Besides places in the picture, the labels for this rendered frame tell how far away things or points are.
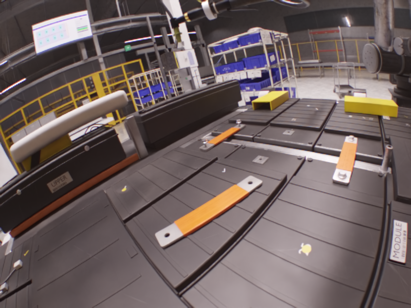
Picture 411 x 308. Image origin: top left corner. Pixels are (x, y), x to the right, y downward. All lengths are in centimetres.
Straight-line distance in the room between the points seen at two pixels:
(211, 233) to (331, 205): 14
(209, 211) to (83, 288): 18
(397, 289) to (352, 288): 5
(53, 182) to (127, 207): 24
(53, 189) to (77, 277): 28
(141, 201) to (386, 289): 32
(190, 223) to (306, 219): 13
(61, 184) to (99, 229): 23
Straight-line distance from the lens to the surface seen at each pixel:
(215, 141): 43
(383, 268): 20
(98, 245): 26
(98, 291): 22
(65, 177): 48
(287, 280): 17
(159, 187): 31
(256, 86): 279
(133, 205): 30
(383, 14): 130
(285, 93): 69
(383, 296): 18
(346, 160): 31
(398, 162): 32
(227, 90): 69
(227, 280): 17
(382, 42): 133
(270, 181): 25
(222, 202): 22
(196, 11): 76
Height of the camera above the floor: 116
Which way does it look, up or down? 25 degrees down
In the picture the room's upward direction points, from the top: 16 degrees counter-clockwise
